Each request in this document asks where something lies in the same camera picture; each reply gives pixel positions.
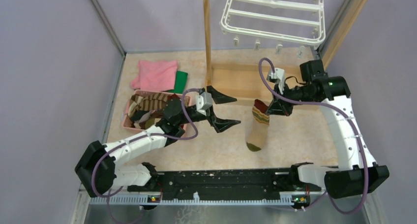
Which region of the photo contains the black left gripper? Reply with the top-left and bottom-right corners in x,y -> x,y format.
177,86 -> 241,132

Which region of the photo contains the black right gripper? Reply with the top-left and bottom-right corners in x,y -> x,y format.
266,81 -> 314,117

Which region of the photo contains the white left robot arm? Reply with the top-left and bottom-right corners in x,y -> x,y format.
75,86 -> 240,198

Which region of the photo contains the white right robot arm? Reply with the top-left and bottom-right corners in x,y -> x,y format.
261,60 -> 389,199

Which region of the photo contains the white clip drying hanger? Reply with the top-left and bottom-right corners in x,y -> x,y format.
219,0 -> 326,56

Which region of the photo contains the wooden rack base tray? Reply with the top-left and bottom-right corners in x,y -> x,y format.
202,63 -> 323,112

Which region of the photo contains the green cloth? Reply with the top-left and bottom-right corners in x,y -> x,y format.
167,70 -> 188,94

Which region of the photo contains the brown beige striped sock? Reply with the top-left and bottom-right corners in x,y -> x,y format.
127,93 -> 169,118

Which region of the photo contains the pink towel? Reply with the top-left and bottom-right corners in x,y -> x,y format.
130,60 -> 178,92

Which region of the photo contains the pink perforated basket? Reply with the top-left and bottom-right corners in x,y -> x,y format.
121,90 -> 181,133

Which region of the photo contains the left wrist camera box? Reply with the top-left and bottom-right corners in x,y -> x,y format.
196,92 -> 213,116

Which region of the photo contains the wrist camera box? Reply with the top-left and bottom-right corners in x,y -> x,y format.
196,92 -> 213,116
267,67 -> 285,95

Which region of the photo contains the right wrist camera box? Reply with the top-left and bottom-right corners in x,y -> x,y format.
267,67 -> 285,95

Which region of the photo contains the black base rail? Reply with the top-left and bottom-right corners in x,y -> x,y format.
127,168 -> 321,192

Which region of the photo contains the white cable duct strip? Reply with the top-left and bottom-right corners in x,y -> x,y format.
90,192 -> 309,206

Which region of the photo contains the left wooden rack post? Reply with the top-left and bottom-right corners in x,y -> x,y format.
203,0 -> 212,86

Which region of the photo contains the wooden rack post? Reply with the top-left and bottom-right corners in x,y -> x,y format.
203,0 -> 212,86
320,0 -> 368,69

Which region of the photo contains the right wooden rack post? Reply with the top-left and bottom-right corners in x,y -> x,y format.
320,0 -> 368,69

